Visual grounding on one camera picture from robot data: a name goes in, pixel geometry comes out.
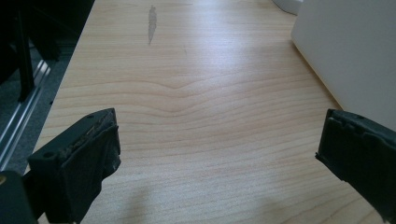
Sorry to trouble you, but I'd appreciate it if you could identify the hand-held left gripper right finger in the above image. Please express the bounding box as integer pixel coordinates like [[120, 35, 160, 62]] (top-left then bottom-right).
[[315, 108, 396, 224]]

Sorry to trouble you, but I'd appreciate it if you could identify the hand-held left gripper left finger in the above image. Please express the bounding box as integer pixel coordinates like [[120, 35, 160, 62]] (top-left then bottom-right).
[[27, 107, 122, 224]]

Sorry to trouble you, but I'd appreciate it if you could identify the white box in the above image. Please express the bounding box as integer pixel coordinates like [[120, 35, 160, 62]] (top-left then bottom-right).
[[290, 0, 396, 133]]

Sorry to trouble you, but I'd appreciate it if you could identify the black metal stand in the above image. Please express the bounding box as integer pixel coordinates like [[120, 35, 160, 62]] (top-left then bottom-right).
[[0, 0, 96, 104]]

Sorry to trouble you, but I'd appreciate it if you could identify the white object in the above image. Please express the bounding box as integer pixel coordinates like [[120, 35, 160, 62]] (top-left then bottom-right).
[[271, 0, 304, 17]]

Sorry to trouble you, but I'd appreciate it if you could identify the aluminium rail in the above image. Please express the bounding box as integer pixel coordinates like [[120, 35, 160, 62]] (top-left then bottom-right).
[[0, 59, 52, 172]]

